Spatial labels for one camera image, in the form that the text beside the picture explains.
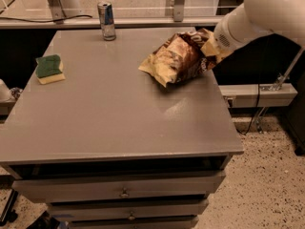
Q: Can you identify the black cable on ledge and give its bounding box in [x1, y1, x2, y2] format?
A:
[0, 14, 93, 24]

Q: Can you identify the top drawer knob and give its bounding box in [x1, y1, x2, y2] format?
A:
[120, 190, 130, 198]

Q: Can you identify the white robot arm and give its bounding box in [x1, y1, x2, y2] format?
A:
[201, 0, 305, 62]

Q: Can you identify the drawer knob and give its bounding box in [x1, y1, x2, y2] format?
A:
[120, 190, 130, 198]
[128, 213, 136, 220]

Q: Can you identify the metal window post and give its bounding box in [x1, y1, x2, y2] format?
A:
[173, 0, 185, 22]

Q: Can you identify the white pole base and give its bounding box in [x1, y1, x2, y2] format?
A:
[47, 0, 82, 20]

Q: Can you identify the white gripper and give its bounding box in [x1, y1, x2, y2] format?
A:
[201, 4, 272, 63]

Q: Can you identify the grey drawer cabinet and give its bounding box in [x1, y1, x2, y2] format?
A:
[0, 28, 243, 229]

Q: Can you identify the black hanging cable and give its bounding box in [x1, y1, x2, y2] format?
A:
[235, 83, 262, 136]

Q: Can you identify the brown sea salt chip bag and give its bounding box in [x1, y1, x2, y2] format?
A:
[139, 29, 218, 87]

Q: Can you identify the silver blue redbull can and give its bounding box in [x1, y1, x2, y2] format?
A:
[97, 1, 116, 41]

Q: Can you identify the white object at left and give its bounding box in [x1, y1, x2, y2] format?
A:
[0, 79, 11, 102]

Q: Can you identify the green yellow sponge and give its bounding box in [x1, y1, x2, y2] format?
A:
[35, 54, 66, 85]

